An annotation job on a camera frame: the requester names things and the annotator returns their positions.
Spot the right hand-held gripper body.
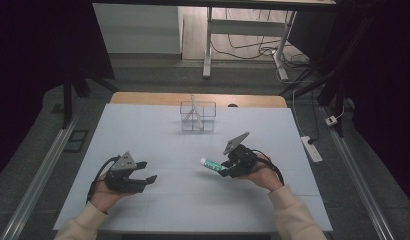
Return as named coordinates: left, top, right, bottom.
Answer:
left=222, top=131, right=260, bottom=179

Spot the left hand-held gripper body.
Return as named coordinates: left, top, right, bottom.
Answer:
left=104, top=151, right=148, bottom=195

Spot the white green glue stick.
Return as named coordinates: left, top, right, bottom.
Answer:
left=199, top=157, right=229, bottom=173

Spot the clear acrylic organizer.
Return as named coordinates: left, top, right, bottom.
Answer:
left=179, top=100, right=218, bottom=133

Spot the white marker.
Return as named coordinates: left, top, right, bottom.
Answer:
left=190, top=94, right=205, bottom=131

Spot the person's left hand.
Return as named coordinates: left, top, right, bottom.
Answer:
left=89, top=180, right=134, bottom=215

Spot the person's right hand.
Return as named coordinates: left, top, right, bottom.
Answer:
left=240, top=151, right=285, bottom=193

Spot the white table mat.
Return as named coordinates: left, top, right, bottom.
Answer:
left=52, top=103, right=334, bottom=234

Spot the white power strip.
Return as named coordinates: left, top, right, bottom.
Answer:
left=299, top=135, right=324, bottom=164

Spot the black stand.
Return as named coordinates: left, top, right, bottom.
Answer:
left=278, top=13, right=378, bottom=138
left=60, top=64, right=121, bottom=130

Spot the white cabinet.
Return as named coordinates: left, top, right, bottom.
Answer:
left=92, top=3, right=184, bottom=55

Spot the left hand-held gripper black cable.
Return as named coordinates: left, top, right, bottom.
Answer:
left=85, top=155, right=123, bottom=205

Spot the hand-held gripper black cable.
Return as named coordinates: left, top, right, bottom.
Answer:
left=85, top=155, right=123, bottom=205
left=250, top=148, right=286, bottom=187

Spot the right hand-held gripper black cable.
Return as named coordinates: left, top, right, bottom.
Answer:
left=250, top=148, right=286, bottom=187

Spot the black floor frame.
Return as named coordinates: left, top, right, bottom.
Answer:
left=63, top=129, right=90, bottom=154

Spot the aluminium rail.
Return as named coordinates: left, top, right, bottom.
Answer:
left=320, top=105, right=396, bottom=240
left=0, top=114, right=79, bottom=240

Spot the tangle of black floor cables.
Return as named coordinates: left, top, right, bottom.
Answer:
left=210, top=9, right=311, bottom=69

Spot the white frame desk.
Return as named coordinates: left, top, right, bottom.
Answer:
left=92, top=0, right=338, bottom=81

